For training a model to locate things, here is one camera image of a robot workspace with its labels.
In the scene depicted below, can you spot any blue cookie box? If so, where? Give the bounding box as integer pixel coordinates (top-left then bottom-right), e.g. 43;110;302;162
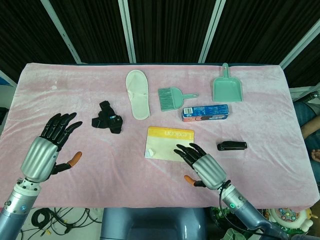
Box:
181;104;231;123

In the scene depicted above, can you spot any pink table cloth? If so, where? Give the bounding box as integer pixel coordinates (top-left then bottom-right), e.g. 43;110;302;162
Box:
0;62;319;213

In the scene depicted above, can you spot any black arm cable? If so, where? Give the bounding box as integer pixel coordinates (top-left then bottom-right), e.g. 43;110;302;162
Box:
219;179;276;237

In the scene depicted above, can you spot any yellow white book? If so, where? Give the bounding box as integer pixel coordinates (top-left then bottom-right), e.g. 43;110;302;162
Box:
143;126;196;164

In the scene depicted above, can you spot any white slipper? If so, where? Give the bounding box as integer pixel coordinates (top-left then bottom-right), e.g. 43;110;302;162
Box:
125;70;152;120

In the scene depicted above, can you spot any teal hand brush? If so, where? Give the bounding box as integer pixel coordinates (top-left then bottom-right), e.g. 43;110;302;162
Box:
157;87;200;113

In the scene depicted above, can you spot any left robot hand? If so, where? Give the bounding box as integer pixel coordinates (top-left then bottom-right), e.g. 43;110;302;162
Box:
19;112;84;184

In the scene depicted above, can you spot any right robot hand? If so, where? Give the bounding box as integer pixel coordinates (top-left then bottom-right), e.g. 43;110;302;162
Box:
173;142;227;191

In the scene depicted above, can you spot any black cable bundle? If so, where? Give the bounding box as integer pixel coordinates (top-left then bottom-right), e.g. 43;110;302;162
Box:
4;207;100;237

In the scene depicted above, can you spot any teal dustpan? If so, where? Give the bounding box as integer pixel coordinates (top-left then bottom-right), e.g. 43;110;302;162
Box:
212;62;243;103

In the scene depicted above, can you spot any black strap brace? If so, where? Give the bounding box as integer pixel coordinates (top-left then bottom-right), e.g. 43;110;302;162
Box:
91;100;124;135

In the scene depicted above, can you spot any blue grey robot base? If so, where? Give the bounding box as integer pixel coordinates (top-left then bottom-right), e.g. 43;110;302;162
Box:
100;207;208;240

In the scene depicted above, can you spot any colourful toy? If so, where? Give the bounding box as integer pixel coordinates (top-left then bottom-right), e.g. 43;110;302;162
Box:
268;207;313;231

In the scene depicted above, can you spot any small black device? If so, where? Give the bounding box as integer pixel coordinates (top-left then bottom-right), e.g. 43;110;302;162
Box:
216;141;248;152

